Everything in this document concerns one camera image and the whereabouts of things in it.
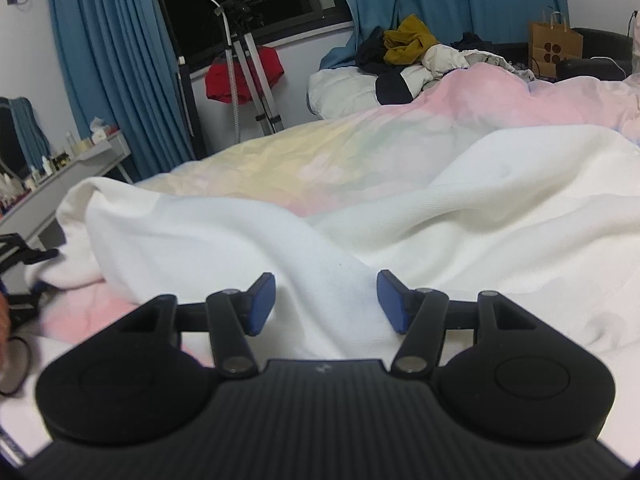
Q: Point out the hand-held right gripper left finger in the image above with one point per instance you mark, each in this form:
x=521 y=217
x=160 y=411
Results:
x=262 y=302

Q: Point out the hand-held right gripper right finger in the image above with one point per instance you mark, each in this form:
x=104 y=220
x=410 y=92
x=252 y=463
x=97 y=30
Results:
x=390 y=305

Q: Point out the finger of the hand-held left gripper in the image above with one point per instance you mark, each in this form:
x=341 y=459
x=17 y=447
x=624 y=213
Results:
x=25 y=252
x=25 y=299

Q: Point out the white hoodie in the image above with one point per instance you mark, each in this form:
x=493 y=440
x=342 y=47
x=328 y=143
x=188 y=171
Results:
x=450 y=220

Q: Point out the pile of clothes on bed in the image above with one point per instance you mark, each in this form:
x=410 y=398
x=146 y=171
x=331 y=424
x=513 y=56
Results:
x=445 y=57

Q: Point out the white vanity desk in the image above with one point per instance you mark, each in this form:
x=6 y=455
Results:
x=65 y=180

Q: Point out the row of cosmetic bottles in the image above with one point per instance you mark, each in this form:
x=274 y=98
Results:
x=50 y=164

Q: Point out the wavy framed mirror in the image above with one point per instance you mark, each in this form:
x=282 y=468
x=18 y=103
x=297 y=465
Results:
x=15 y=135

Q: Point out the cream round box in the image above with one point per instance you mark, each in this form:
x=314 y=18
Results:
x=82 y=147

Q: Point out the tissue box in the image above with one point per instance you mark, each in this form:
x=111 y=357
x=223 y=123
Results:
x=100 y=135

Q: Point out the pastel bed cover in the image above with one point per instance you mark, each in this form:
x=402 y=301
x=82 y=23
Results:
x=300 y=160

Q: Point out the white pillow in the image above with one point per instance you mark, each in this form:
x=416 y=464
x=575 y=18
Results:
x=340 y=92

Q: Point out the red cloth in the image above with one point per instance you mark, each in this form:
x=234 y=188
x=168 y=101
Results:
x=222 y=82

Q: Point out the dark cloth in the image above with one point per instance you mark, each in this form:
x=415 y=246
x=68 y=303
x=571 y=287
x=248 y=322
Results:
x=372 y=50

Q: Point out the mustard yellow cloth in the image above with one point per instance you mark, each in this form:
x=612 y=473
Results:
x=410 y=35

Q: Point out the silver tripod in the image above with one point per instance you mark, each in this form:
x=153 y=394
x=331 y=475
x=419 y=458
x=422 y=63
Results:
x=242 y=12

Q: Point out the dark window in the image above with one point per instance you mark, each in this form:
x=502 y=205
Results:
x=185 y=0

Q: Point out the brown paper bag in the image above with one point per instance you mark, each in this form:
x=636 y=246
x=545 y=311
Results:
x=555 y=45

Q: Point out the black armchair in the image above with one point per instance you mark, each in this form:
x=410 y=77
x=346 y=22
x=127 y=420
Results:
x=590 y=67

